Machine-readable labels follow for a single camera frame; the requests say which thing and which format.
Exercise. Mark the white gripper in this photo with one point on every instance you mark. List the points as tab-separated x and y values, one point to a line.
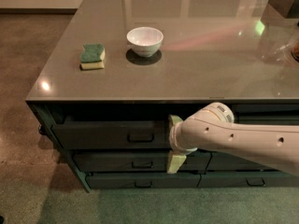
177	139

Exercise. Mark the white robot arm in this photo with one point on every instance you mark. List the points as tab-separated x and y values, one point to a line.
213	128

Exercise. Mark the grey drawer cabinet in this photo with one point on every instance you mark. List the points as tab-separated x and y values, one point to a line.
208	55

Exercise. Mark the white ceramic bowl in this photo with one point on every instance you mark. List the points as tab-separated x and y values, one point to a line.
145	41

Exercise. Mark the green and yellow sponge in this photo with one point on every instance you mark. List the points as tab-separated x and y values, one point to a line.
92	57

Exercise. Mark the clear glass jar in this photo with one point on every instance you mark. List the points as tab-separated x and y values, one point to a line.
277	50

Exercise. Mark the dark box on counter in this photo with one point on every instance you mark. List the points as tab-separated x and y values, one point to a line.
287	8

